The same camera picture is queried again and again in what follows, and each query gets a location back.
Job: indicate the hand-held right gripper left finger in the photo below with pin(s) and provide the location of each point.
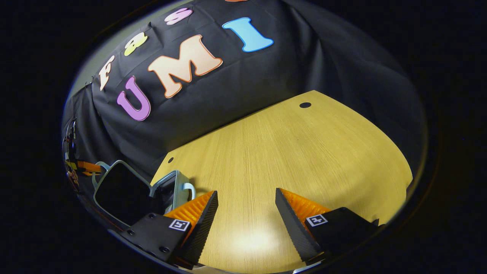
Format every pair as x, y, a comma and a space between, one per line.
203, 228

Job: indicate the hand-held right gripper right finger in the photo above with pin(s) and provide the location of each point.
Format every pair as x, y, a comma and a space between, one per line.
293, 228

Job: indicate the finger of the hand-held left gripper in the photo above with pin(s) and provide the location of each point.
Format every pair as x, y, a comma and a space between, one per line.
91, 166

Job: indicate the light blue suitcase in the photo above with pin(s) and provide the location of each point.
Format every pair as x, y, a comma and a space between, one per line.
121, 194

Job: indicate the black backdrop cloth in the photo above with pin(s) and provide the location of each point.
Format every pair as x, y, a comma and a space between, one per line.
266, 76

